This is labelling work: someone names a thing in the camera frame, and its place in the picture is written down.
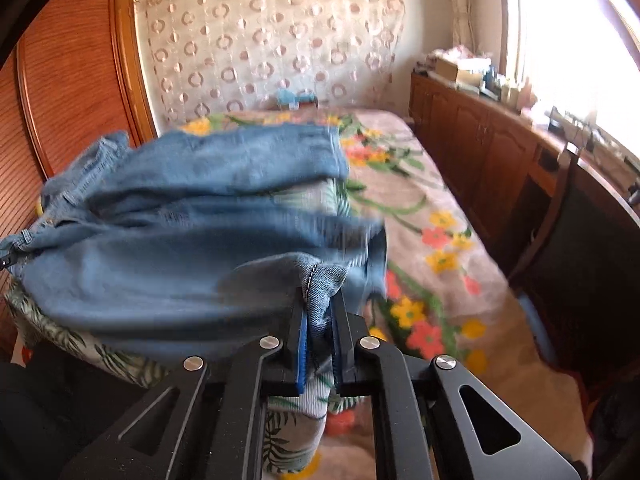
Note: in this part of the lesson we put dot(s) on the dark wooden chair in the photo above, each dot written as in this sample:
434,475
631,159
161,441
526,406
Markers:
575,270

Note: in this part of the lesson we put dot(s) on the person's black clothing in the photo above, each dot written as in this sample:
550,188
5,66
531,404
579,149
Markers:
45,425

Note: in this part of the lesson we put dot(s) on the yellow plush toy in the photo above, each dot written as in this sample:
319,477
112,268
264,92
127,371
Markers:
40,208

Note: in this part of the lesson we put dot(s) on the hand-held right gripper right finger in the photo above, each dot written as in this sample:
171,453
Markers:
335,355

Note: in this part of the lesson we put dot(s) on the blue denim pants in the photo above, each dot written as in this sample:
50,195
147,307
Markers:
175,240

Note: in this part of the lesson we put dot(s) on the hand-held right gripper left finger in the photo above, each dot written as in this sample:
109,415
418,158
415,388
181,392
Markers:
301,360

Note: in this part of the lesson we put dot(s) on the floral blanket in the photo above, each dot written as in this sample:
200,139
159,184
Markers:
440,200

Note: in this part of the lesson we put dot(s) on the pink white plastic bag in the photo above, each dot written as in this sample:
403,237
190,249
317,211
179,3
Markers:
460,52

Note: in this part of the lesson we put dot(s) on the wooden wardrobe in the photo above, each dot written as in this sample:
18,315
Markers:
70,60

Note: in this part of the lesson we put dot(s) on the wooden sideboard cabinet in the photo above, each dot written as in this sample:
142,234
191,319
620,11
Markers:
475,150

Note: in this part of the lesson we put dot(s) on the bright window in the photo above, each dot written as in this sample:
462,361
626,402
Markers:
565,50

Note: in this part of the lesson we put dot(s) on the beige window curtain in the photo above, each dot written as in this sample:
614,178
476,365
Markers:
462,5

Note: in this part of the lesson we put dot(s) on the blue plastic bag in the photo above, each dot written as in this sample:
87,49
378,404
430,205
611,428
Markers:
286,97

